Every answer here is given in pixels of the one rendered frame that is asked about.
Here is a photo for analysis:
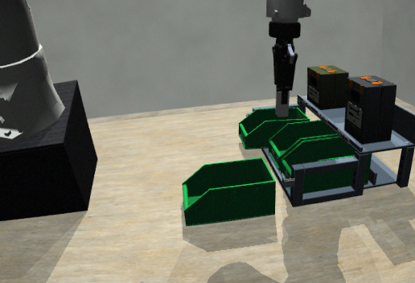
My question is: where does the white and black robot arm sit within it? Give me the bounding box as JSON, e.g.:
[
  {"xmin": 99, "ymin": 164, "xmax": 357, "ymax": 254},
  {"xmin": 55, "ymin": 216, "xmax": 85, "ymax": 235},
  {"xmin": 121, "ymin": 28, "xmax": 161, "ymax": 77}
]
[{"xmin": 0, "ymin": 0, "xmax": 311, "ymax": 143}]

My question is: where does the green open-front bin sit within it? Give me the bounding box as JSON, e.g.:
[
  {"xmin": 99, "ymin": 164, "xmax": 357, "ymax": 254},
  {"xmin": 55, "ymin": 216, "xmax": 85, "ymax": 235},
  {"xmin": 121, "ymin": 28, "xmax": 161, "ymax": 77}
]
[
  {"xmin": 269, "ymin": 120, "xmax": 338, "ymax": 171},
  {"xmin": 282, "ymin": 137, "xmax": 372, "ymax": 194},
  {"xmin": 239, "ymin": 108, "xmax": 310, "ymax": 150},
  {"xmin": 182, "ymin": 158, "xmax": 276, "ymax": 226}
]

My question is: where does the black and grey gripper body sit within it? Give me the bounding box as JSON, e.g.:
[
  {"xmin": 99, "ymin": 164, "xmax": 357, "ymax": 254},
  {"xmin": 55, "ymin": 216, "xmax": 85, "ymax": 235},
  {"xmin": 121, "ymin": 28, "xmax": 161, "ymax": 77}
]
[{"xmin": 269, "ymin": 21, "xmax": 301, "ymax": 60}]

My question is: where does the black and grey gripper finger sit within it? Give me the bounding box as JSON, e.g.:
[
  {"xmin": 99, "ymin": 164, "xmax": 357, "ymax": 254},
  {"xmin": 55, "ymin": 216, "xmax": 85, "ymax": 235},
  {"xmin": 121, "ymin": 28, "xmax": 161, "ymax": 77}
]
[
  {"xmin": 276, "ymin": 44, "xmax": 298, "ymax": 117},
  {"xmin": 272, "ymin": 44, "xmax": 280, "ymax": 115}
]

